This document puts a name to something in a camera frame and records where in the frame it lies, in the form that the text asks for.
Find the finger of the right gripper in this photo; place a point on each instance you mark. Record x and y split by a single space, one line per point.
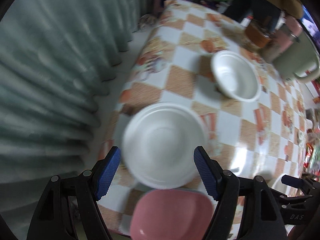
297 183

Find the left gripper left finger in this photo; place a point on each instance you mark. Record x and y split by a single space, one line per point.
53 218

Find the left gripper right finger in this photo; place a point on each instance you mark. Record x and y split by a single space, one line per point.
261 218

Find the pink square plate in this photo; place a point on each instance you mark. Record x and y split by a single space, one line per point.
171 214

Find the large white foam bowl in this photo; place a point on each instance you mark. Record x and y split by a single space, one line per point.
158 145

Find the checkered patterned tablecloth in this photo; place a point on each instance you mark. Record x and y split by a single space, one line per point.
194 57

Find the pink metal thermos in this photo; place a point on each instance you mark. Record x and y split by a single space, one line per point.
282 39

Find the orange labelled glass jar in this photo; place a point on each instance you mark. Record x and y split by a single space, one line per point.
257 34

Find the teal curtain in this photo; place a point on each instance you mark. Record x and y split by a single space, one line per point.
56 56

